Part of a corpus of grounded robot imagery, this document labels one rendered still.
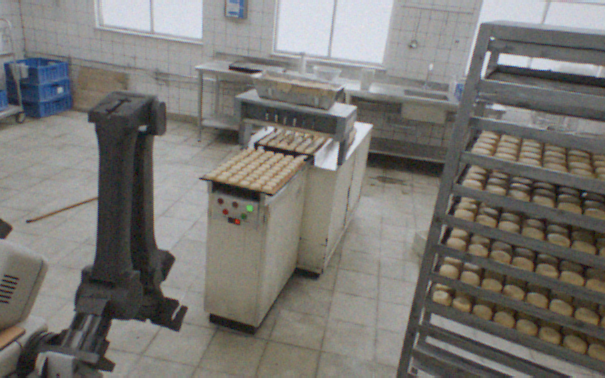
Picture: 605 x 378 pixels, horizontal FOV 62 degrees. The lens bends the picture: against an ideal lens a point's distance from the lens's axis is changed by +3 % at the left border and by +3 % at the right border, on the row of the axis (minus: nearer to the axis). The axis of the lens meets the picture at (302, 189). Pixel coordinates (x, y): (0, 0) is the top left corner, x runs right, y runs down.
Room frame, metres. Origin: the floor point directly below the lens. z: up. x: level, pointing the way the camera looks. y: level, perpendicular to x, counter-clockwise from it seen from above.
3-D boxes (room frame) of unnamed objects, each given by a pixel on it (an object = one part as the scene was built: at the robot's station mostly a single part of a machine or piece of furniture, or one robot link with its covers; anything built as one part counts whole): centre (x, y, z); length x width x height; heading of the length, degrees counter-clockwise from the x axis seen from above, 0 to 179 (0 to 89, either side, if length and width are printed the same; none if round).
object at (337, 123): (3.07, 0.10, 1.01); 0.72 x 0.33 x 0.34; 75
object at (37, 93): (6.02, 3.37, 0.30); 0.60 x 0.40 x 0.20; 172
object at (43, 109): (6.02, 3.37, 0.10); 0.60 x 0.40 x 0.20; 170
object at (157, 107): (0.94, 0.34, 1.40); 0.11 x 0.06 x 0.43; 82
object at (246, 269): (2.58, 0.23, 0.45); 0.70 x 0.34 x 0.90; 165
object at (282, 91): (3.07, 0.10, 1.25); 0.56 x 0.29 x 0.14; 75
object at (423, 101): (5.68, -0.37, 0.61); 3.40 x 0.70 x 1.22; 82
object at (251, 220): (2.23, 0.32, 0.77); 0.24 x 0.04 x 0.14; 75
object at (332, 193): (3.53, -0.02, 0.42); 1.28 x 0.72 x 0.84; 165
